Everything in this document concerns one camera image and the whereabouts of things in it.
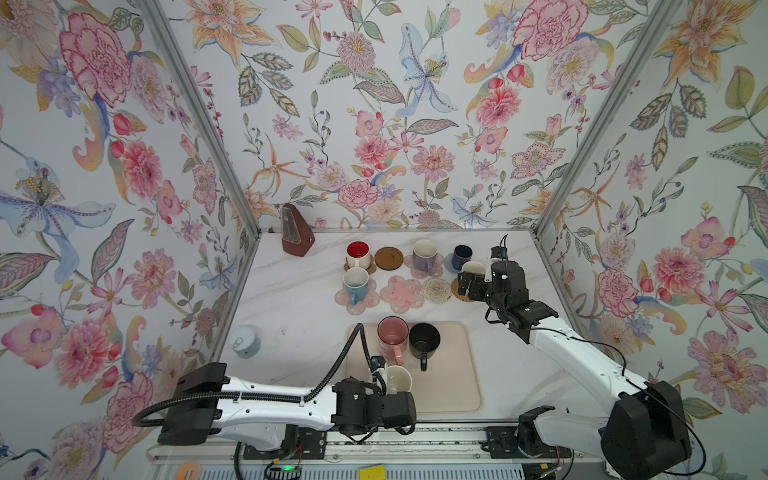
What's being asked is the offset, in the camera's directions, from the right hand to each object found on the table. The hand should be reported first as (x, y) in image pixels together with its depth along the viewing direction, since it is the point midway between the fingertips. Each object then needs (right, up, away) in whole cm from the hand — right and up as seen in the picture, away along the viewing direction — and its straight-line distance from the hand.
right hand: (473, 275), depth 85 cm
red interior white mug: (-34, +6, +22) cm, 41 cm away
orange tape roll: (-69, -46, -15) cm, 84 cm away
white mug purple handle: (-11, +6, +22) cm, 25 cm away
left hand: (-22, -34, -13) cm, 43 cm away
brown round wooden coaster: (-23, +5, +27) cm, 36 cm away
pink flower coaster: (-30, -9, +16) cm, 35 cm away
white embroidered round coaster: (-7, -6, +18) cm, 21 cm away
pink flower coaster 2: (-19, -8, +19) cm, 28 cm away
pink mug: (-23, -17, +3) cm, 29 cm away
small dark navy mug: (+2, +7, +19) cm, 20 cm away
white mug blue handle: (-35, -3, +16) cm, 39 cm away
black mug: (-14, -18, -1) cm, 23 cm away
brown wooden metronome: (-57, +13, +25) cm, 64 cm away
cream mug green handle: (-21, -27, -7) cm, 35 cm away
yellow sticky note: (-28, -44, -17) cm, 55 cm away
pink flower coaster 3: (-6, 0, +23) cm, 24 cm away
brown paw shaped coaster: (-30, +1, +24) cm, 39 cm away
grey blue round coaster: (-2, +4, +25) cm, 25 cm away
